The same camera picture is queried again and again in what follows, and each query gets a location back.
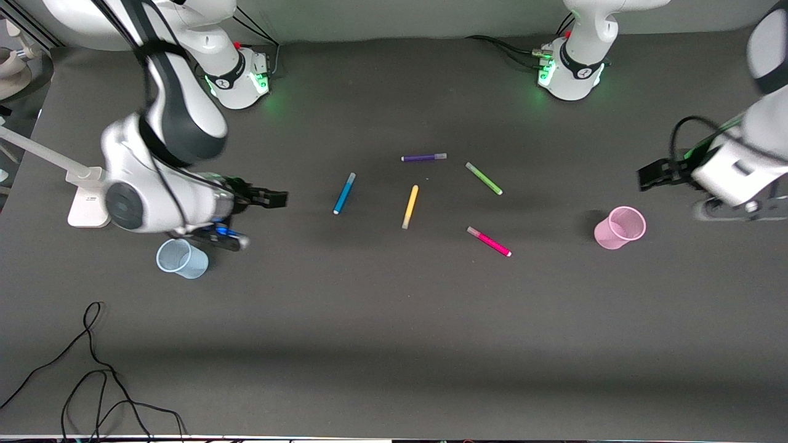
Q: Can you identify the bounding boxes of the blue marker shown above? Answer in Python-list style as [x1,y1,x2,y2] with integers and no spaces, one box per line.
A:
[333,172,357,215]

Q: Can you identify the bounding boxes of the pink marker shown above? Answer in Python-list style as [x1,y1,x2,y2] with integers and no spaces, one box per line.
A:
[466,226,512,258]

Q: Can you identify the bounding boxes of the translucent pink cup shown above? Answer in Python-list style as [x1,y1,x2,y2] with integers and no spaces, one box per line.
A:
[593,206,647,250]

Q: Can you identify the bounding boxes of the translucent blue cup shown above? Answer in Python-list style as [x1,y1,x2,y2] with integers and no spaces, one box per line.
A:
[156,238,209,280]

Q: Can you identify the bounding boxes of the yellow marker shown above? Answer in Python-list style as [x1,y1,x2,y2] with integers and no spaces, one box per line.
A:
[401,185,420,230]

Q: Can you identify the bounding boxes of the white stand with pole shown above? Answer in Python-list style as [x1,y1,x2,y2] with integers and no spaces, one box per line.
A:
[0,126,113,229]

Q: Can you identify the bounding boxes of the green marker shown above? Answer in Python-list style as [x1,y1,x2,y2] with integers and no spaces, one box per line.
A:
[465,162,504,196]

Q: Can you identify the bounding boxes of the black left arm wrist cable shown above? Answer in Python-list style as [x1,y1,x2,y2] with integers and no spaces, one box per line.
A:
[670,115,742,162]

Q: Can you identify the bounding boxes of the black right arm base cables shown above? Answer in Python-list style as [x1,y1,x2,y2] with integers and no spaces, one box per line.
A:
[233,6,282,79]

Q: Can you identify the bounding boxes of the black arm base cables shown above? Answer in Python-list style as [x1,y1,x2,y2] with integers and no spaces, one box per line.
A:
[233,6,282,79]
[465,34,553,70]

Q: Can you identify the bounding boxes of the black left arm base cables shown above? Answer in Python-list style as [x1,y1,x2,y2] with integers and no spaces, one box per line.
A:
[465,34,553,70]

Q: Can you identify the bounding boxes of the thin black loose cable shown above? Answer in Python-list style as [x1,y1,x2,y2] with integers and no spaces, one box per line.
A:
[0,301,188,441]

